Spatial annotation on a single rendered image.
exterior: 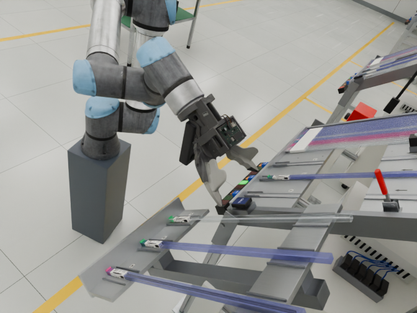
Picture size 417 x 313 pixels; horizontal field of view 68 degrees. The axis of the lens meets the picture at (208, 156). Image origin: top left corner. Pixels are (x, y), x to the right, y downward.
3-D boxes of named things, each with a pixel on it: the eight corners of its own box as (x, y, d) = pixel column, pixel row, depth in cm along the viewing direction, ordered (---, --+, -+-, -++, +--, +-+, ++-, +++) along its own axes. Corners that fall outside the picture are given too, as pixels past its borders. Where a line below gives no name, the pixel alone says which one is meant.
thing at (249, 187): (235, 221, 101) (228, 202, 99) (308, 140, 147) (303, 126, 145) (238, 221, 101) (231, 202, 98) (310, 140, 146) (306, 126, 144)
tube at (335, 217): (170, 222, 89) (168, 219, 89) (173, 219, 90) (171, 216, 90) (350, 222, 54) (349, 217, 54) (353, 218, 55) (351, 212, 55)
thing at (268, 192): (236, 214, 100) (233, 205, 99) (308, 135, 146) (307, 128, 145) (290, 218, 87) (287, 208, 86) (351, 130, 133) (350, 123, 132)
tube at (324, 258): (141, 246, 82) (139, 241, 81) (146, 243, 83) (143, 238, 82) (331, 264, 46) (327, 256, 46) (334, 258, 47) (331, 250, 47)
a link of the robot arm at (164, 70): (161, 48, 70) (168, 27, 62) (188, 89, 70) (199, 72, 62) (131, 63, 67) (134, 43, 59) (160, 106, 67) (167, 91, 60)
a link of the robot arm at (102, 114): (86, 117, 123) (85, 87, 114) (121, 120, 127) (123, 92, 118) (83, 137, 115) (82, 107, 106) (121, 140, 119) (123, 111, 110)
